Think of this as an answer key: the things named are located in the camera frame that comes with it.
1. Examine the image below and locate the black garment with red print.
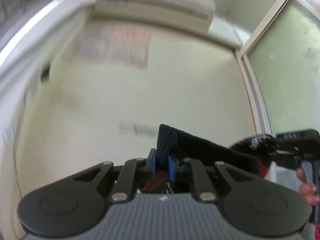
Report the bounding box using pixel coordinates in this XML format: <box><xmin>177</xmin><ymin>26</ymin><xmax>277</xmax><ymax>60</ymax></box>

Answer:
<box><xmin>142</xmin><ymin>124</ymin><xmax>272</xmax><ymax>194</ymax></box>

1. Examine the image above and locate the person's right hand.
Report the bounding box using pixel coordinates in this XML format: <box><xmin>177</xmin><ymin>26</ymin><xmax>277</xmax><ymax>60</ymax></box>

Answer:
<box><xmin>296</xmin><ymin>168</ymin><xmax>320</xmax><ymax>206</ymax></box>

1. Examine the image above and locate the white wall air conditioner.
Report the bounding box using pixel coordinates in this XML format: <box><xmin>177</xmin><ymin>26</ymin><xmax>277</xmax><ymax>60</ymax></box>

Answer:
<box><xmin>94</xmin><ymin>0</ymin><xmax>216</xmax><ymax>32</ymax></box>

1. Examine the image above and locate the white-framed frosted window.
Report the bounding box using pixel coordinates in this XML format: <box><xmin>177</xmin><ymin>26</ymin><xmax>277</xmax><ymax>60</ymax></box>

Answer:
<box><xmin>225</xmin><ymin>0</ymin><xmax>320</xmax><ymax>137</ymax></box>

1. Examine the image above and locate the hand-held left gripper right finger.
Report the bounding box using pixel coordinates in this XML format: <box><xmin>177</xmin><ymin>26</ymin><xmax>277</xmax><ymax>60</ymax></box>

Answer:
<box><xmin>167</xmin><ymin>155</ymin><xmax>253</xmax><ymax>202</ymax></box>

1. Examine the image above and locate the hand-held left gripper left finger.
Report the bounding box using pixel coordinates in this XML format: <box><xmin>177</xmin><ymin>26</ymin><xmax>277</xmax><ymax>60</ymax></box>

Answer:
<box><xmin>72</xmin><ymin>149</ymin><xmax>158</xmax><ymax>203</ymax></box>

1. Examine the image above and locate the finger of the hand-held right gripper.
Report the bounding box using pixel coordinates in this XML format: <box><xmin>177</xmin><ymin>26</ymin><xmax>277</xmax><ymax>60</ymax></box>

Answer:
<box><xmin>250</xmin><ymin>134</ymin><xmax>277</xmax><ymax>152</ymax></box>
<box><xmin>268</xmin><ymin>149</ymin><xmax>302</xmax><ymax>169</ymax></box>

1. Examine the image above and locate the wall poster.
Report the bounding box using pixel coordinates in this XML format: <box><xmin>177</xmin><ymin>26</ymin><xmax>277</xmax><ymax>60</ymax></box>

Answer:
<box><xmin>67</xmin><ymin>24</ymin><xmax>153</xmax><ymax>71</ymax></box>

